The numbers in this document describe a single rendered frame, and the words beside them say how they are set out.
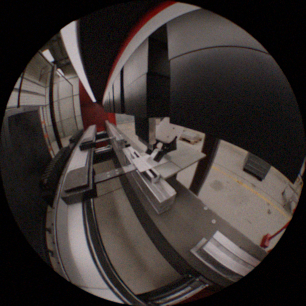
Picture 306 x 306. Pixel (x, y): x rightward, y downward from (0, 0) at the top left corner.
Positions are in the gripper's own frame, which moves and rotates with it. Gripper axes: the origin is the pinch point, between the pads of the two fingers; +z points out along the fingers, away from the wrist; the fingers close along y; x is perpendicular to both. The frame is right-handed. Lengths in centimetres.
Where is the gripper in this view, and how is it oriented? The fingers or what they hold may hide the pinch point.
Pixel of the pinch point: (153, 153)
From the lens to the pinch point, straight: 34.0
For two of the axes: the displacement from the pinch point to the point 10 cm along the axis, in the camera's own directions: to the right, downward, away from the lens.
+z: -5.5, 8.3, 0.7
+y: 5.2, 4.1, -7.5
